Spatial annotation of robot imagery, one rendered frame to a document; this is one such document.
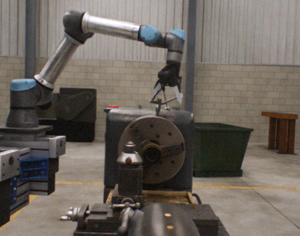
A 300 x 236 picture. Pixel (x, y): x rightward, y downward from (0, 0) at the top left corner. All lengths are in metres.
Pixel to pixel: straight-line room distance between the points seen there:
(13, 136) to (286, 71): 11.14
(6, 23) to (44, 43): 1.26
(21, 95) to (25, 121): 0.12
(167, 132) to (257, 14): 10.91
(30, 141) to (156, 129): 0.60
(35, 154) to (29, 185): 0.15
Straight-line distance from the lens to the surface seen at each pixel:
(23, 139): 1.88
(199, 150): 6.28
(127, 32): 1.72
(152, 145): 1.61
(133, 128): 1.69
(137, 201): 1.18
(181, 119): 1.90
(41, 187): 1.87
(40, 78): 1.99
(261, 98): 12.23
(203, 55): 11.90
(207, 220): 1.17
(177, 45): 1.80
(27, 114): 1.88
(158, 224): 0.56
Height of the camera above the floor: 1.33
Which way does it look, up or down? 3 degrees down
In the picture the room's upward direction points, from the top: 2 degrees clockwise
